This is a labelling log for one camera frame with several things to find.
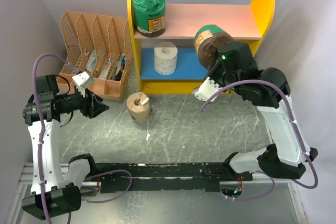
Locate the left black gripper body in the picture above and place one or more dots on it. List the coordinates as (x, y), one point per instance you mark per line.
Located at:
(85, 108)

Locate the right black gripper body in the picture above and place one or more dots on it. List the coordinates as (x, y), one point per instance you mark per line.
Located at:
(218, 75)

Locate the brown green paper roll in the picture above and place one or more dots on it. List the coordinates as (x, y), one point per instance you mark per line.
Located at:
(207, 40)

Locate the white dotted toilet paper roll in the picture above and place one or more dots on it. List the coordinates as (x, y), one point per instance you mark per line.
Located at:
(165, 58)

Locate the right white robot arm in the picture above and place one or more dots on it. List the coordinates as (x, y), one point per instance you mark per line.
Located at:
(268, 90)

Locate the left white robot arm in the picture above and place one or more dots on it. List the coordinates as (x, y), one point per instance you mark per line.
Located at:
(54, 193)

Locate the yellow pink blue shelf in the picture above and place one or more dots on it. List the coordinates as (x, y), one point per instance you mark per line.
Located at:
(247, 23)

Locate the items in file organizer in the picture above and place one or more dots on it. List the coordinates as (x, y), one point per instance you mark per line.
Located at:
(104, 71)

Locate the beige wrapped paper roll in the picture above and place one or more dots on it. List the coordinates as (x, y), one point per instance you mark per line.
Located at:
(139, 107)

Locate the orange plastic file organizer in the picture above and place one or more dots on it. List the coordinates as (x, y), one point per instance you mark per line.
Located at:
(83, 32)

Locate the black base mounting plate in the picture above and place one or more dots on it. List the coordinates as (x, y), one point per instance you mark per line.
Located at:
(206, 176)

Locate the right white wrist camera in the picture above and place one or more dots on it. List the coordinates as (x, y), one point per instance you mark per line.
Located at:
(206, 89)

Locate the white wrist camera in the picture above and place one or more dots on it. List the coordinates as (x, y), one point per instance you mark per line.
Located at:
(206, 89)
(82, 82)

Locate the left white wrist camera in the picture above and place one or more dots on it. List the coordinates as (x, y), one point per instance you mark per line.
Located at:
(82, 82)

